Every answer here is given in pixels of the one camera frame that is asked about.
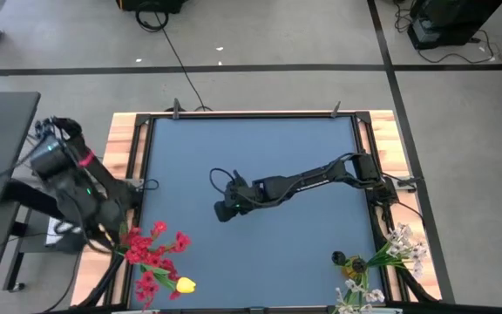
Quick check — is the black floor cable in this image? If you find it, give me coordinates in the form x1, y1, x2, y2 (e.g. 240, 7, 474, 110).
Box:
135, 2, 213, 113

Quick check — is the white paper sheet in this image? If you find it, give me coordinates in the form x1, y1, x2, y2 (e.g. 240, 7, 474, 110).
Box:
44, 216, 83, 246

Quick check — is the red artificial flower stem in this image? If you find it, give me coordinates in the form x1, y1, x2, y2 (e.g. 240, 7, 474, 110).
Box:
132, 259, 183, 311

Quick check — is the blue grey table mat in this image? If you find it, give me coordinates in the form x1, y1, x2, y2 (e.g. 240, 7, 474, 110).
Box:
145, 116, 385, 309

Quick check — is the yellow tulip with green stem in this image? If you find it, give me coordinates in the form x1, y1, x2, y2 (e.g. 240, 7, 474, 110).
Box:
154, 272, 198, 295

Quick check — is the black equipment cart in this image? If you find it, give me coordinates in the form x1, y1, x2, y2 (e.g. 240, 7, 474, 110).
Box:
407, 0, 502, 51

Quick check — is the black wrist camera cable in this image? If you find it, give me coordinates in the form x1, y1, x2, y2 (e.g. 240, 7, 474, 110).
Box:
208, 167, 239, 195

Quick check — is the black box on floor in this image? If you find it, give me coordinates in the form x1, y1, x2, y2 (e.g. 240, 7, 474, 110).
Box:
118, 0, 187, 14

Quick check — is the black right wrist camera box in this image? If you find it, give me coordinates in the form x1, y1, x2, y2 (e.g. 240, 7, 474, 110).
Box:
222, 172, 253, 204

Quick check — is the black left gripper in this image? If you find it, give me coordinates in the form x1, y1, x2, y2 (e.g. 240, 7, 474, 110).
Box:
58, 187, 124, 246

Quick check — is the white veined orchid flower stem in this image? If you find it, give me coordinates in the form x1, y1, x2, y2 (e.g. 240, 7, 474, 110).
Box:
366, 222, 429, 280
331, 272, 386, 314

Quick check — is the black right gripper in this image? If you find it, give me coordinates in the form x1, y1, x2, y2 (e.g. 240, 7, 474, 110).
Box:
214, 179, 266, 224

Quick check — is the wooden table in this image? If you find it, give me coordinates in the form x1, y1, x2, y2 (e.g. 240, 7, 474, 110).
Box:
71, 109, 444, 307

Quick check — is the black table frame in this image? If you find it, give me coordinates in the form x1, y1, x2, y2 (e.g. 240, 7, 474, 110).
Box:
76, 111, 439, 314

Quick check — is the black arm base cable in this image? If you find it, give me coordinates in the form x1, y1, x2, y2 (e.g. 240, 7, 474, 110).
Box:
381, 172, 425, 219

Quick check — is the red artificial flower bunch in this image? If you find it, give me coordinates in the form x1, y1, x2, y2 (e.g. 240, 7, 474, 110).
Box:
119, 220, 193, 268

